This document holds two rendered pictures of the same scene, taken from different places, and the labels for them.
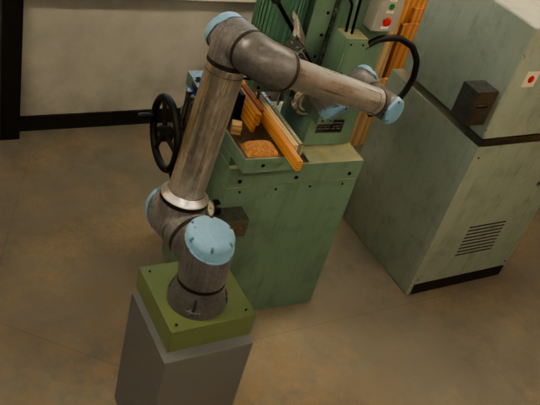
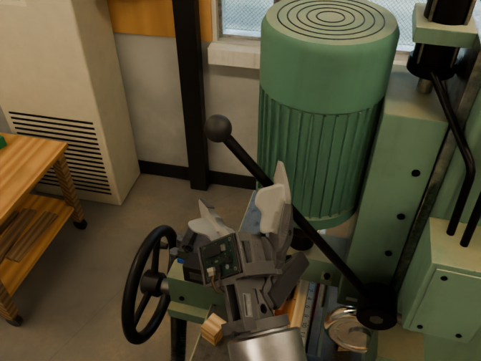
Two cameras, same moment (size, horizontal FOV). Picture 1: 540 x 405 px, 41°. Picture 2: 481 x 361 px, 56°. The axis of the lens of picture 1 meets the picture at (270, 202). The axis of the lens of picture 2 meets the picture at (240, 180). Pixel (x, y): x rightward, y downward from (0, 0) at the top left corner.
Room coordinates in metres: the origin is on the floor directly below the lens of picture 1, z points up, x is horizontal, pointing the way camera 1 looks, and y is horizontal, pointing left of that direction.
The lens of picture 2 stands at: (1.92, -0.20, 1.73)
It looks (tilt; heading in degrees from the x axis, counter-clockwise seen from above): 42 degrees down; 50
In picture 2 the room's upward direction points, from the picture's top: straight up
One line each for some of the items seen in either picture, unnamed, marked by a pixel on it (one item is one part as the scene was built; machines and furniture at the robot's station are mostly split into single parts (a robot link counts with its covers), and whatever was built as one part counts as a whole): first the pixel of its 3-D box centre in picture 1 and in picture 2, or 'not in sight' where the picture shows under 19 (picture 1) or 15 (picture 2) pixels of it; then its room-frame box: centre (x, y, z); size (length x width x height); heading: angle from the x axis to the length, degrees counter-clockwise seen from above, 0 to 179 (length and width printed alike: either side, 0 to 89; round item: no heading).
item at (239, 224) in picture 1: (228, 222); not in sight; (2.08, 0.12, 0.58); 0.12 x 0.08 x 0.08; 124
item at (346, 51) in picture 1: (346, 53); (449, 282); (2.37, -0.11, 1.23); 0.09 x 0.08 x 0.15; 124
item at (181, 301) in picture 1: (199, 286); not in sight; (1.60, 0.13, 0.69); 0.19 x 0.19 x 0.10
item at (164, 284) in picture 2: (184, 132); (182, 290); (2.22, 0.37, 0.81); 0.29 x 0.20 x 0.29; 34
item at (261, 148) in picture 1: (260, 146); not in sight; (2.12, 0.09, 0.91); 0.12 x 0.09 x 0.03; 124
